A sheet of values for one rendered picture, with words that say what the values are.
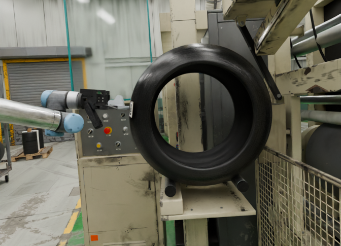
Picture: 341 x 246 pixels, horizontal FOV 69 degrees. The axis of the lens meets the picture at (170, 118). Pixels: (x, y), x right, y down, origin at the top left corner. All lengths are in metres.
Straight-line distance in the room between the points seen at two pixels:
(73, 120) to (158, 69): 0.37
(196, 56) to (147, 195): 1.09
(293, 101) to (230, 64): 0.52
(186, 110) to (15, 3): 10.28
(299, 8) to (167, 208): 0.88
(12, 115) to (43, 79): 9.47
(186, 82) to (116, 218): 1.05
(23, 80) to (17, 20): 2.15
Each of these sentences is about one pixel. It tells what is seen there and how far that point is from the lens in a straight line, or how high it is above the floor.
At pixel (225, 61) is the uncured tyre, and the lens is 0.97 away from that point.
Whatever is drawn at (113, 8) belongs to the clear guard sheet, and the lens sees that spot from 1.80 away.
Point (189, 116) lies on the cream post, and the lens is 1.30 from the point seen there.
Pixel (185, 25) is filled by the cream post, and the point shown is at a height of 1.63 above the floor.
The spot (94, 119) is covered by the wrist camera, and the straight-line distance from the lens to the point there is 1.07.
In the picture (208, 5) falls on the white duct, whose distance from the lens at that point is 1.98.
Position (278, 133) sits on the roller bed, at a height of 1.05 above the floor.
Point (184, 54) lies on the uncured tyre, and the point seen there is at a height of 1.42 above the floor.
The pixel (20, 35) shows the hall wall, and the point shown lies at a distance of 10.89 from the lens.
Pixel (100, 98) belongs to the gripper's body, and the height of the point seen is 1.27.
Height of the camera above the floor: 1.24
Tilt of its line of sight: 4 degrees down
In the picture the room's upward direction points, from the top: 4 degrees counter-clockwise
